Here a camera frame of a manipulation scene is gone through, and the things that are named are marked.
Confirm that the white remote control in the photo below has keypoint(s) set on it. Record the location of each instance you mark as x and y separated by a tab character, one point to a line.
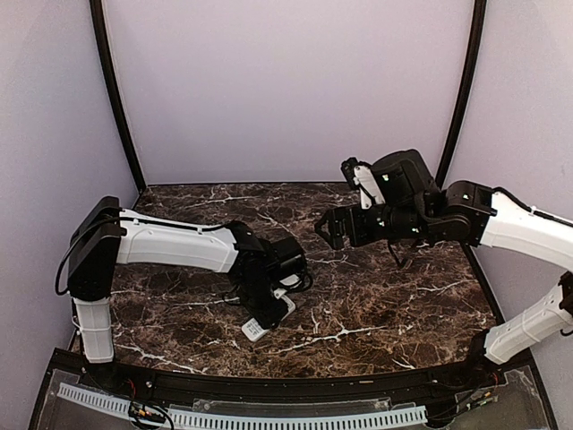
252	330

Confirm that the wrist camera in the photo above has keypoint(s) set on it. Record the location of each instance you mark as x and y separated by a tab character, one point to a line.
359	177
296	283

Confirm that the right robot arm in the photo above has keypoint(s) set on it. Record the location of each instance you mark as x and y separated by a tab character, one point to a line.
400	199

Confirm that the white slotted cable duct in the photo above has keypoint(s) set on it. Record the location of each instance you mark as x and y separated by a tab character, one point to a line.
214	414

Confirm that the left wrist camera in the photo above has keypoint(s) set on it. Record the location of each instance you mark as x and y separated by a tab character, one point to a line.
296	283

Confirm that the black front rail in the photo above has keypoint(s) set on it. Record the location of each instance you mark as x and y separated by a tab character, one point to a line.
436	384

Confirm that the left black frame post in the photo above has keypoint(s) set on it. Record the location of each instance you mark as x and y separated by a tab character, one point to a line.
115	99

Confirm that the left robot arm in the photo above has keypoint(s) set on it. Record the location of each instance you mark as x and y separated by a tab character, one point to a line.
263	274

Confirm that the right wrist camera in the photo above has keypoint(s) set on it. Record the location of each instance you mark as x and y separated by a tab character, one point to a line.
359	177

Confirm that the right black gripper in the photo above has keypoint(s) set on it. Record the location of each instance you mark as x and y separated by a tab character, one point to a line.
358	236

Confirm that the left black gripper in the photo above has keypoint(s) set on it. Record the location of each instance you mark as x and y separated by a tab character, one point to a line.
267	317

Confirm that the black frame post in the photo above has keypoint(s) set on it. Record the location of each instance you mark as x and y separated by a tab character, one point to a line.
115	99
464	90

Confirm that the right black frame post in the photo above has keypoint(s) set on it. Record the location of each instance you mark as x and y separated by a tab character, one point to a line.
464	90

